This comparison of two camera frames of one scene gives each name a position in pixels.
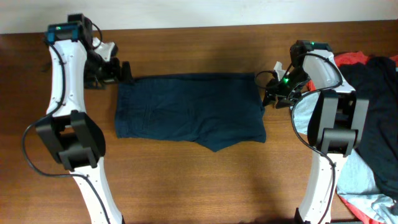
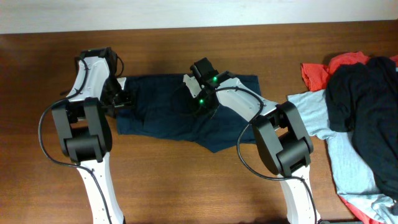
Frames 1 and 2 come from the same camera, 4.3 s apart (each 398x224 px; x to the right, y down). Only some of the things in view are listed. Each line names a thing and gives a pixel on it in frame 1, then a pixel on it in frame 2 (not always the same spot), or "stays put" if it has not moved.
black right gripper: x=276 y=91 → x=196 y=111
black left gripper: x=113 y=74 → x=128 y=102
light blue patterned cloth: x=358 y=183 stays put
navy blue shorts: x=215 y=110 stays put
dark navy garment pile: x=375 y=79 stays put
